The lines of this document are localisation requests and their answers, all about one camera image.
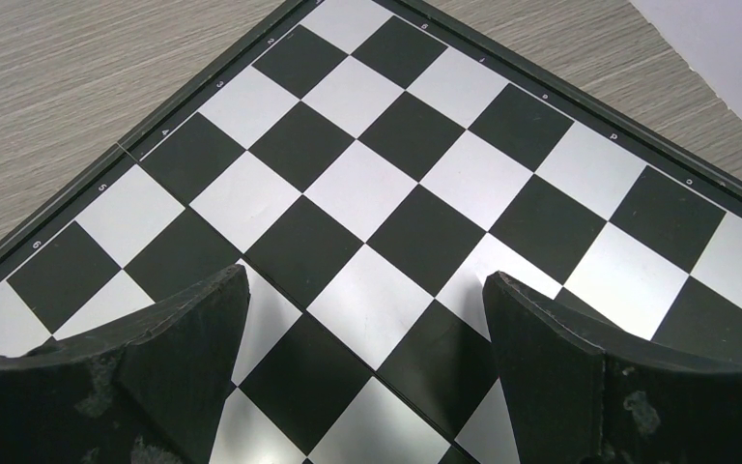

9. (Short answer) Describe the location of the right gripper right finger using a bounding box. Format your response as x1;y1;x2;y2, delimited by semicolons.
482;272;742;463

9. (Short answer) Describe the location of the black white checkerboard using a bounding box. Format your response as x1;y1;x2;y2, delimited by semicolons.
0;1;742;463

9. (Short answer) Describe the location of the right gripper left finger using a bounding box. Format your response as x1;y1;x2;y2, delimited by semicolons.
0;265;250;463

